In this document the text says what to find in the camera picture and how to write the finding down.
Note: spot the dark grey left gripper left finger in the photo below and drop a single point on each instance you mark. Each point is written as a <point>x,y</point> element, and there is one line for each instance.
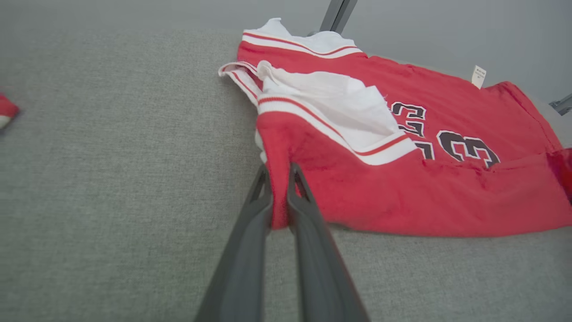
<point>241,268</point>

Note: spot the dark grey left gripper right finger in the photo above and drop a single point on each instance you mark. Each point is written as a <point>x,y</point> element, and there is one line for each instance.
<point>319,268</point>

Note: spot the red white basketball jersey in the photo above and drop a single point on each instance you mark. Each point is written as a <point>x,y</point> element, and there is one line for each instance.
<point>424,197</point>

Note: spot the red white striped shorts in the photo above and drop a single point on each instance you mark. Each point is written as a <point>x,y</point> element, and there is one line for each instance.
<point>6,109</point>

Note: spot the grey partition post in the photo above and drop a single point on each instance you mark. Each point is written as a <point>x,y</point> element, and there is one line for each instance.
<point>337,13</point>
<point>562,105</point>

